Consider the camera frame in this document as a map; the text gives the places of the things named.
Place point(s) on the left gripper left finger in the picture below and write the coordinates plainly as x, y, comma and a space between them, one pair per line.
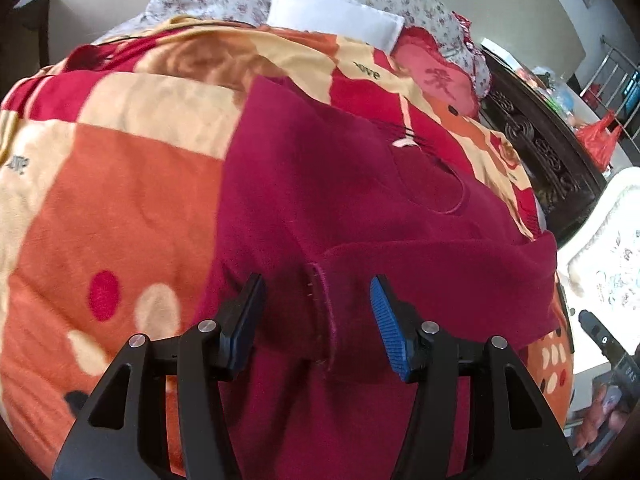
121, 432

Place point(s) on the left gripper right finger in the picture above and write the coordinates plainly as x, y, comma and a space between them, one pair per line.
513, 433

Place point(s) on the maroon t-shirt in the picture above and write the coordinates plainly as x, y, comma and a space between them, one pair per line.
318, 200

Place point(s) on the person's hand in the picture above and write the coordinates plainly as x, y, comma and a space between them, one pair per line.
595, 417

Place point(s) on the white embroidered chair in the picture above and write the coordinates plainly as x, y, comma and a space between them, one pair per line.
599, 272

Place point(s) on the dark carved wooden headboard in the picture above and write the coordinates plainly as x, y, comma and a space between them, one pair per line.
566, 183

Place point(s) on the red plastic bag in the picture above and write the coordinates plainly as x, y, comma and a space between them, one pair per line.
600, 138

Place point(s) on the orange red floral blanket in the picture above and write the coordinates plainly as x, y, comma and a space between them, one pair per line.
111, 164

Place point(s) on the red heart cushion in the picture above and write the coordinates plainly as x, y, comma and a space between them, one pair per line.
417, 54

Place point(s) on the white pillow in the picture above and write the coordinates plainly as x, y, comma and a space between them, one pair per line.
347, 18

